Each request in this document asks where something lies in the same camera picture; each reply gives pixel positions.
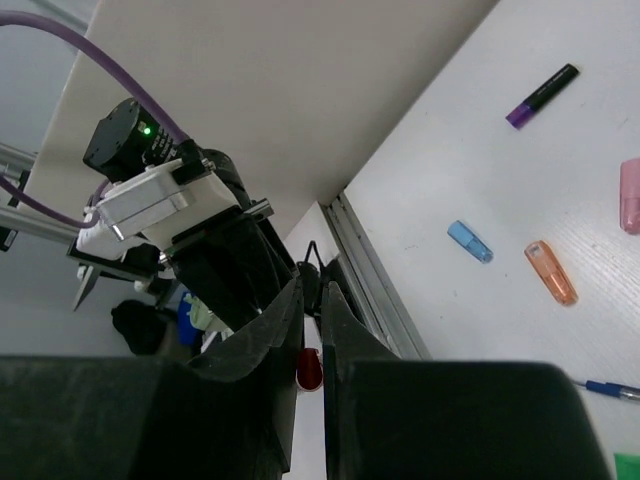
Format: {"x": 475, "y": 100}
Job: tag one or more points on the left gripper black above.
{"x": 234, "y": 262}

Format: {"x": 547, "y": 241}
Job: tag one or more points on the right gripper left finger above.
{"x": 276, "y": 334}

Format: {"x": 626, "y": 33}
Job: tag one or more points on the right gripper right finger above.
{"x": 345, "y": 339}

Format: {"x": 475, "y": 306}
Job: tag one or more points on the purple capped black highlighter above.
{"x": 542, "y": 96}

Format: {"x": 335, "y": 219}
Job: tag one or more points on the blue pen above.
{"x": 613, "y": 390}

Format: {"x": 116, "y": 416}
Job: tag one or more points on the green capped black highlighter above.
{"x": 627, "y": 466}

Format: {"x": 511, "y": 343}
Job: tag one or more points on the red pen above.
{"x": 309, "y": 372}

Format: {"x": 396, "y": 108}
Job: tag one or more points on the blue translucent cap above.
{"x": 470, "y": 242}

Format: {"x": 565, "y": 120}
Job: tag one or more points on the orange translucent cap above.
{"x": 551, "y": 272}

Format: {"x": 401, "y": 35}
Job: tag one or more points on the pink translucent cap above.
{"x": 629, "y": 196}

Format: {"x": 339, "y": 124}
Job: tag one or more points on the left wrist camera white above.
{"x": 153, "y": 208}

